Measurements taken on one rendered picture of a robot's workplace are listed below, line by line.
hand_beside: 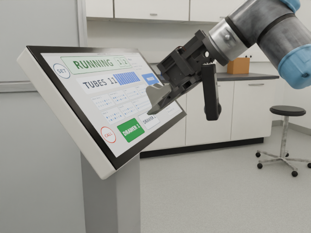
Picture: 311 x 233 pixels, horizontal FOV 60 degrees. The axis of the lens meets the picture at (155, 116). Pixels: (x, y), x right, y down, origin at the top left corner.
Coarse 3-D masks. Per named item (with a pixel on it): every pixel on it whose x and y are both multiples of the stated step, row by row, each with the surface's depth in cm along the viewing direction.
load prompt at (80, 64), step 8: (64, 56) 62; (72, 56) 64; (80, 56) 67; (88, 56) 70; (96, 56) 73; (104, 56) 77; (112, 56) 81; (120, 56) 85; (72, 64) 62; (80, 64) 65; (88, 64) 68; (96, 64) 71; (104, 64) 74; (112, 64) 78; (120, 64) 81; (128, 64) 86; (72, 72) 60; (80, 72) 63; (88, 72) 65
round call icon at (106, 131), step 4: (100, 128) 56; (104, 128) 57; (108, 128) 58; (100, 132) 55; (104, 132) 56; (108, 132) 57; (112, 132) 58; (104, 136) 55; (108, 136) 56; (112, 136) 58; (116, 136) 58; (108, 140) 56; (112, 140) 57; (116, 140) 58; (108, 144) 55
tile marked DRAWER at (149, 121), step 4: (144, 112) 75; (140, 116) 72; (144, 116) 73; (148, 116) 75; (152, 116) 77; (156, 116) 79; (140, 120) 70; (144, 120) 72; (148, 120) 74; (152, 120) 76; (156, 120) 78; (144, 124) 71; (148, 124) 72; (152, 124) 74; (156, 124) 76; (148, 128) 71
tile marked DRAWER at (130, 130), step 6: (132, 120) 68; (120, 126) 62; (126, 126) 64; (132, 126) 66; (138, 126) 68; (120, 132) 61; (126, 132) 62; (132, 132) 64; (138, 132) 66; (144, 132) 68; (126, 138) 61; (132, 138) 63
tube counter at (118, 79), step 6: (120, 72) 78; (126, 72) 81; (132, 72) 85; (108, 78) 71; (114, 78) 73; (120, 78) 76; (126, 78) 79; (132, 78) 82; (138, 78) 85; (114, 84) 72; (120, 84) 74; (126, 84) 77
